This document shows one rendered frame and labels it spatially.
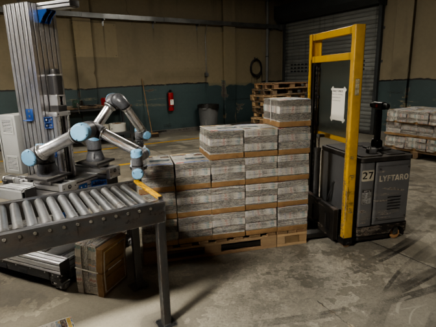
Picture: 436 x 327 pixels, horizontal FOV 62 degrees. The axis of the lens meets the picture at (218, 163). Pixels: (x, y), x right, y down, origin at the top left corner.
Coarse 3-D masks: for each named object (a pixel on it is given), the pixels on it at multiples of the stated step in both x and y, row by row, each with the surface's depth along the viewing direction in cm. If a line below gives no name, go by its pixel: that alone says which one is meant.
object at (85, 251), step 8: (88, 240) 258; (96, 240) 258; (104, 240) 259; (120, 240) 266; (80, 248) 252; (88, 248) 250; (104, 248) 249; (112, 248) 257; (120, 248) 267; (80, 256) 254; (88, 256) 252; (104, 256) 250; (112, 256) 259; (120, 256) 269; (80, 264) 255; (88, 264) 254; (104, 264) 252
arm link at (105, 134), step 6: (102, 126) 251; (102, 132) 249; (108, 132) 250; (102, 138) 251; (108, 138) 250; (114, 138) 250; (120, 138) 250; (114, 144) 251; (120, 144) 249; (126, 144) 249; (132, 144) 251; (126, 150) 250; (144, 150) 250
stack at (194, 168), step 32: (160, 160) 299; (192, 160) 295; (224, 160) 295; (256, 160) 303; (192, 192) 294; (224, 192) 301; (256, 192) 309; (192, 224) 302; (224, 224) 308; (256, 224) 315; (192, 256) 307
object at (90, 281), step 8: (120, 264) 270; (112, 272) 262; (120, 272) 271; (80, 280) 259; (88, 280) 257; (96, 280) 254; (104, 280) 254; (112, 280) 262; (120, 280) 272; (80, 288) 261; (88, 288) 258; (96, 288) 256; (104, 288) 255; (112, 288) 264; (104, 296) 256
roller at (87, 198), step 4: (80, 192) 231; (84, 192) 229; (80, 196) 228; (84, 196) 222; (88, 196) 221; (84, 200) 219; (88, 200) 214; (92, 200) 212; (88, 204) 210; (92, 204) 206; (96, 204) 206; (92, 208) 203; (96, 208) 200; (100, 208) 200; (92, 212) 203; (96, 212) 196
